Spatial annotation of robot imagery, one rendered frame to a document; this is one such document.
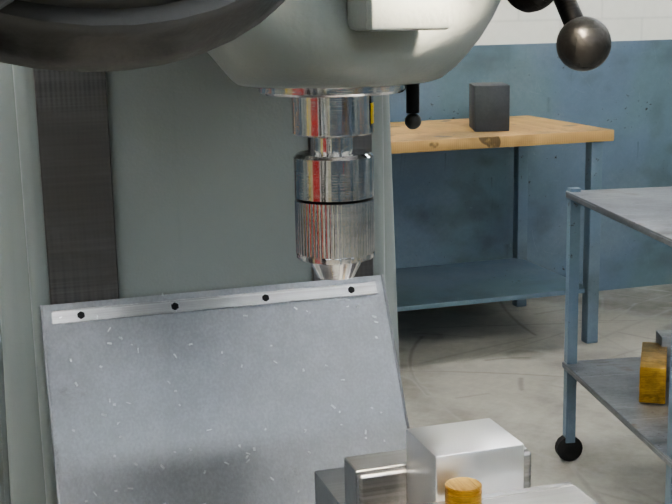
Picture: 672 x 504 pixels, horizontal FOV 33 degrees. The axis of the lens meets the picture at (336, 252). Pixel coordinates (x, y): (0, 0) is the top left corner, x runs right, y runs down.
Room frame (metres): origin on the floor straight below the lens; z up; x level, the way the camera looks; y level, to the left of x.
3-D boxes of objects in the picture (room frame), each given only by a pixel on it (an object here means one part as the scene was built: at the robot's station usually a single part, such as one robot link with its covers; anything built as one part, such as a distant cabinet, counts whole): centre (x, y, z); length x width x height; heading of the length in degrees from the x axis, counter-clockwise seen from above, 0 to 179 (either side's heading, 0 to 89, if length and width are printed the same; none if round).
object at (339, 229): (0.67, 0.00, 1.23); 0.05 x 0.05 x 0.05
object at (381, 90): (0.67, 0.00, 1.31); 0.09 x 0.09 x 0.01
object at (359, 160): (0.67, 0.00, 1.26); 0.05 x 0.05 x 0.01
